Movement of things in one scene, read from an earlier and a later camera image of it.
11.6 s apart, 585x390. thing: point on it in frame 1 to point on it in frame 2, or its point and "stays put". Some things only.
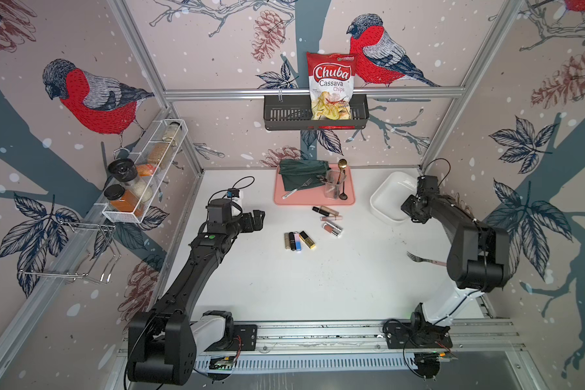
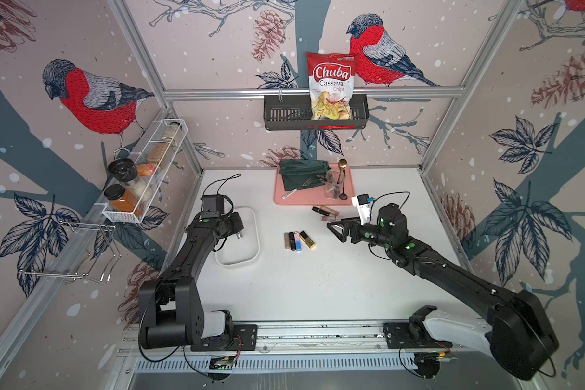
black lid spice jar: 126,171 stays put
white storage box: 392,193 to 244,251
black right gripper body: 409,207 to 369,234
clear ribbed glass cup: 331,188 stays put
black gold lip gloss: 325,210 stays put
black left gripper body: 244,223 to 231,223
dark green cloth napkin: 296,172 stays put
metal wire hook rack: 78,250 stays put
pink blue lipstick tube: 297,242 stays put
